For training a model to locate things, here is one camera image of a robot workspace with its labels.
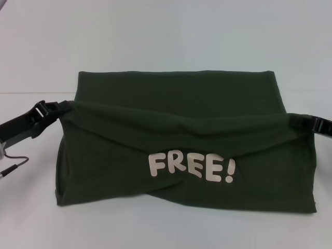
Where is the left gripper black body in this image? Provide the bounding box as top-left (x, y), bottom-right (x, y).
top-left (0, 101), bottom-right (60, 147)

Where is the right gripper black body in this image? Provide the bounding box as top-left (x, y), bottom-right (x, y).
top-left (312, 116), bottom-right (332, 140)

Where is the dark green t-shirt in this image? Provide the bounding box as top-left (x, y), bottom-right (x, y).
top-left (53, 69), bottom-right (319, 215)

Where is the grey left gripper cable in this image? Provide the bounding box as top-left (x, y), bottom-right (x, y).
top-left (0, 155), bottom-right (29, 179)

